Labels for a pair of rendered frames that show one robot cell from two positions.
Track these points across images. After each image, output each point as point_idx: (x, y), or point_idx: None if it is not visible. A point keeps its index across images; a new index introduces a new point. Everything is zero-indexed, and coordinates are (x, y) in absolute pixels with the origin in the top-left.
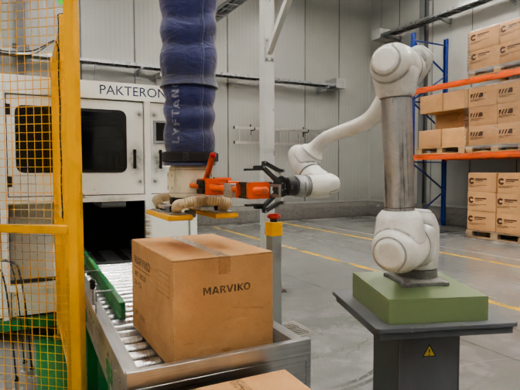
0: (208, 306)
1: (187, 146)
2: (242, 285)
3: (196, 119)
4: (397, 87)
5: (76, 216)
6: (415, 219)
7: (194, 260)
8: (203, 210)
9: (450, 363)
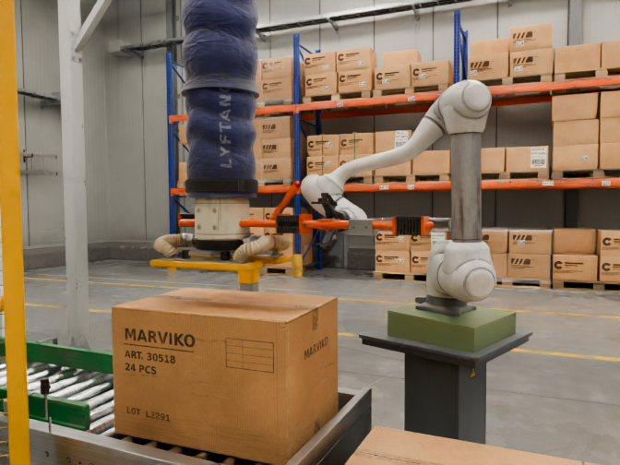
0: (307, 372)
1: (242, 172)
2: (324, 340)
3: (249, 137)
4: (479, 124)
5: (22, 280)
6: (489, 249)
7: (300, 317)
8: (269, 254)
9: (482, 379)
